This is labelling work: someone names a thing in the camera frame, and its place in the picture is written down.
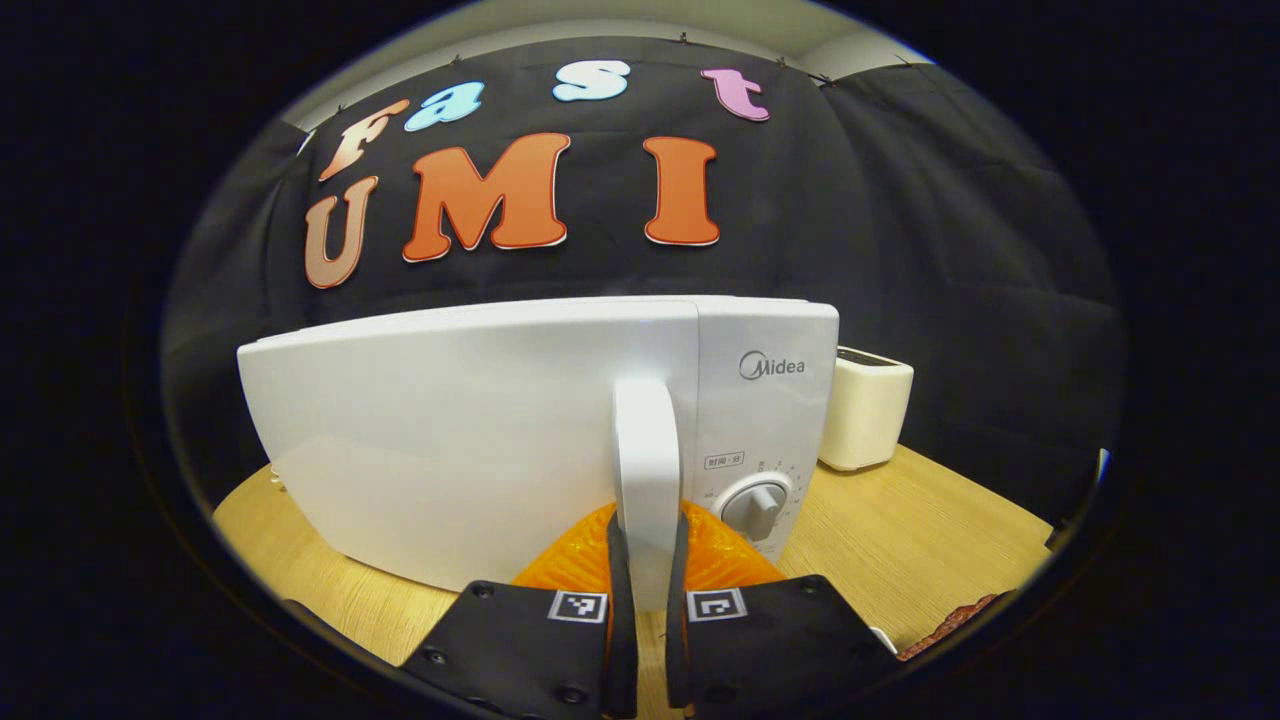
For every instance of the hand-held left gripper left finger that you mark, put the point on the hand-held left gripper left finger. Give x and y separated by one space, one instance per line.
622 640

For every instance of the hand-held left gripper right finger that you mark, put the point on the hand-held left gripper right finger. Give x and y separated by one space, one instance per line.
677 650

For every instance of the white microwave oven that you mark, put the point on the white microwave oven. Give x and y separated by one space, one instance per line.
450 420

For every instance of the cream white toaster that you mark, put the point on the cream white toaster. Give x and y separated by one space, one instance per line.
865 410

